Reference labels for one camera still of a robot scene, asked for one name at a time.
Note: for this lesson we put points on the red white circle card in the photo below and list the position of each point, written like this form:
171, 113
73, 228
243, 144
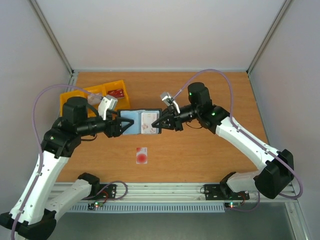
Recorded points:
141, 155

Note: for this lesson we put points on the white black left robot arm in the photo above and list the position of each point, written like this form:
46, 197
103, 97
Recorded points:
34, 217

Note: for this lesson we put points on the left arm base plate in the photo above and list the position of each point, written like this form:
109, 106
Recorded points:
108, 192

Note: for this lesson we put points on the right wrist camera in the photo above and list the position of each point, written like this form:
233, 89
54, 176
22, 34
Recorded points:
169, 100

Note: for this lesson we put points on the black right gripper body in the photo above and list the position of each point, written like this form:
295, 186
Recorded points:
175, 121

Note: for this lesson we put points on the aluminium front rail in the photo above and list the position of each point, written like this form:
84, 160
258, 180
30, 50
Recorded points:
160, 192

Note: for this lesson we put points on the red card in bin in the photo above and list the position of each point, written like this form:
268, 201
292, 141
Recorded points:
117, 93

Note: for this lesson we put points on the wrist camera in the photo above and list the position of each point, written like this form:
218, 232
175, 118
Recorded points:
108, 102
169, 100

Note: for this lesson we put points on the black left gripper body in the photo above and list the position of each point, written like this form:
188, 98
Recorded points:
110, 131

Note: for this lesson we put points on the grey slotted cable duct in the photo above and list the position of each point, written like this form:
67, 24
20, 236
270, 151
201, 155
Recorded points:
138, 208

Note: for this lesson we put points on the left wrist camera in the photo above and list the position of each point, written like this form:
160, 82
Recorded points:
108, 102

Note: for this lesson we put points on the white red pattern card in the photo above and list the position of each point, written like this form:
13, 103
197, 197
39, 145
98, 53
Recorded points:
147, 118

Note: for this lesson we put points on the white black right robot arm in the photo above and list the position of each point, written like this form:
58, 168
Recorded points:
274, 167

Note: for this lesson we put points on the yellow three-compartment bin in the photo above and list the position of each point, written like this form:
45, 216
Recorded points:
103, 88

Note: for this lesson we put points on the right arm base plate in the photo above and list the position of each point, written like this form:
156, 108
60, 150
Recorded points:
212, 192

